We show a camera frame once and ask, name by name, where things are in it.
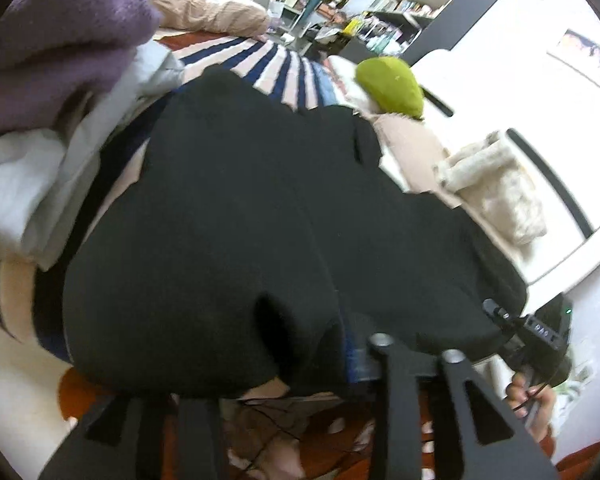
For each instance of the pink and grey duvet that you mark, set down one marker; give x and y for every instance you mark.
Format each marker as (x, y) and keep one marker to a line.
(242, 18)

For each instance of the white bed headboard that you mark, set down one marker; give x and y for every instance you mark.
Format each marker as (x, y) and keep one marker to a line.
(551, 117)

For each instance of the white printed pillow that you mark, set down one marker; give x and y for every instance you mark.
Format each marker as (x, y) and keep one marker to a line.
(342, 73)

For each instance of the striped bed blanket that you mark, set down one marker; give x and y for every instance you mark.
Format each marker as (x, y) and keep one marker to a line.
(31, 308)

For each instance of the black hooded coat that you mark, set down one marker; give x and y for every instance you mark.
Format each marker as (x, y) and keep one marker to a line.
(262, 243)

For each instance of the dark tall bookshelf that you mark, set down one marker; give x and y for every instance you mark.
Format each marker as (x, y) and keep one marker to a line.
(421, 26)

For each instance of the person's right hand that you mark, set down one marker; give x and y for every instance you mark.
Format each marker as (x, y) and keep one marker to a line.
(534, 404)

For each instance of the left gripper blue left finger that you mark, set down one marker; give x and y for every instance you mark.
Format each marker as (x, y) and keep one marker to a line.
(142, 438)

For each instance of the beige fleece blanket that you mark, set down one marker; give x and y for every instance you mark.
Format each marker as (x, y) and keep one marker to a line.
(489, 177)

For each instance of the green plush pillow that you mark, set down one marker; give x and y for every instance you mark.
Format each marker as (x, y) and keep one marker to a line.
(392, 84)

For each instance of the purple fuzzy sweater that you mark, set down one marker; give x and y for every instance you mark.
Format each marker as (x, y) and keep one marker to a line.
(53, 50)

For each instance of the yellow drink bottle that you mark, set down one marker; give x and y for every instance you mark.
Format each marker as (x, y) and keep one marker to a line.
(353, 27)

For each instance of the framed wall photo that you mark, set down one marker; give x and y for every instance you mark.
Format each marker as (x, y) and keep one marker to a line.
(579, 53)

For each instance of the pink ribbed pillow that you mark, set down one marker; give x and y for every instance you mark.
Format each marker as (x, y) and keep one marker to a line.
(416, 151)

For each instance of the light grey garment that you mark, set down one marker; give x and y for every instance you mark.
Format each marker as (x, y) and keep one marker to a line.
(45, 173)

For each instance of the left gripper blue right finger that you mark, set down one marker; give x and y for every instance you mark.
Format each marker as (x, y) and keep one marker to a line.
(475, 434)

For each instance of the small white shelf rack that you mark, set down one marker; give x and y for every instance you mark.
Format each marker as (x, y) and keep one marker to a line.
(292, 14)

